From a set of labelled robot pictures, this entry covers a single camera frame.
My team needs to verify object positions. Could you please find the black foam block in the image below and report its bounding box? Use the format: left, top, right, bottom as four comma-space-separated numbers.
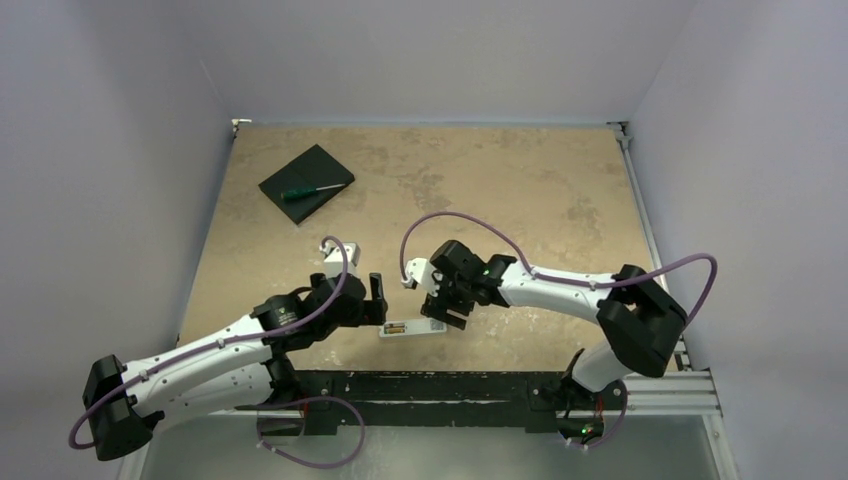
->
258, 144, 355, 225

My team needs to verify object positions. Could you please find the green handled screwdriver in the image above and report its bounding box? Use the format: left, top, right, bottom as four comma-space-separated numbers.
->
281, 183, 346, 201

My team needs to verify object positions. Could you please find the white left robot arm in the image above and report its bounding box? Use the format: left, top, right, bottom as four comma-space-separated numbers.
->
68, 272, 388, 461

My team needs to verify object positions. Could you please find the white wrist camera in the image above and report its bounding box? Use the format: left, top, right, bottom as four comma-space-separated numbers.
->
401, 258, 443, 297
320, 242, 361, 278

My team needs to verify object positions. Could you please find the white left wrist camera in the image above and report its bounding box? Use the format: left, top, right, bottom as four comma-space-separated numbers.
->
320, 242, 361, 278

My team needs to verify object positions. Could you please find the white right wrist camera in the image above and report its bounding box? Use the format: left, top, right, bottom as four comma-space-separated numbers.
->
401, 258, 443, 297

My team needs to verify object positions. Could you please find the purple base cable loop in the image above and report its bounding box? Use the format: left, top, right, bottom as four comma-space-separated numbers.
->
255, 395, 366, 470

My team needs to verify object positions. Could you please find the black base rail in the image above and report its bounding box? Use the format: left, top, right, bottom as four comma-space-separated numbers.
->
260, 370, 626, 439

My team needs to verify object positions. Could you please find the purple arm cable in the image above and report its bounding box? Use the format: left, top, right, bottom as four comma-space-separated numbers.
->
68, 235, 350, 452
398, 211, 719, 326

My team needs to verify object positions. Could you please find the white remote control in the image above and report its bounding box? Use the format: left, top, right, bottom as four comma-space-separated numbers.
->
378, 318, 447, 339

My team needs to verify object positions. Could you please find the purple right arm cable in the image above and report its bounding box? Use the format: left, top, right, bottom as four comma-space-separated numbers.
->
398, 211, 719, 326

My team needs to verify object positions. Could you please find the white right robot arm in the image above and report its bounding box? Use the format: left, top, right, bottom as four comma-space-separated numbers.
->
404, 240, 686, 407

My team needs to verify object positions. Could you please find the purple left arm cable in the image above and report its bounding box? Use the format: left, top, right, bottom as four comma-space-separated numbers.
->
68, 235, 350, 452

